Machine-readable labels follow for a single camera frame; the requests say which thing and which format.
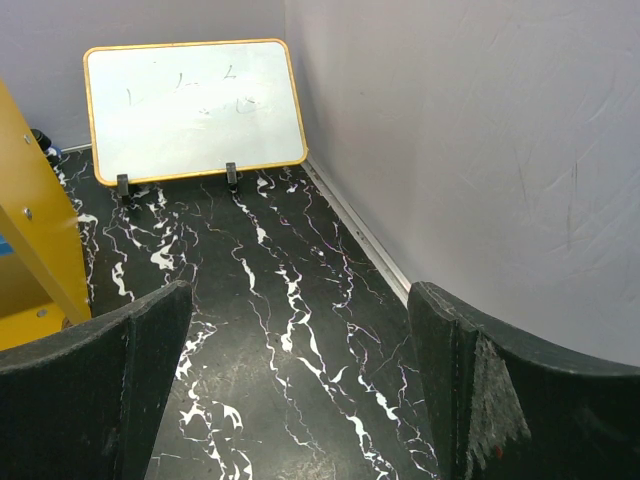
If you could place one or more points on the black whiteboard stand clip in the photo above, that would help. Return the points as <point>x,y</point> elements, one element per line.
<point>123,189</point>
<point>232,176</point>

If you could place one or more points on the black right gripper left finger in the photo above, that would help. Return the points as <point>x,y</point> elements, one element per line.
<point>87,402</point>

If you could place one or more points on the small whiteboard with yellow frame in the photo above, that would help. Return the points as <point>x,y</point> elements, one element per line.
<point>160,112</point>

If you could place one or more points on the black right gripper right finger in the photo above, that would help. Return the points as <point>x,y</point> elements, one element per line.
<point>505,404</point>

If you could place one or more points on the black whiteboard stand clip left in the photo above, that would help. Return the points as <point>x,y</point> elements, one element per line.
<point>123,189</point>

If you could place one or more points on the black whiteboard stand clip right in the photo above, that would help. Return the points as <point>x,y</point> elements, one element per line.
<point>232,176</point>

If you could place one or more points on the yellow shelf with coloured boards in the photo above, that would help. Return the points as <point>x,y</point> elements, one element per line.
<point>43,280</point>

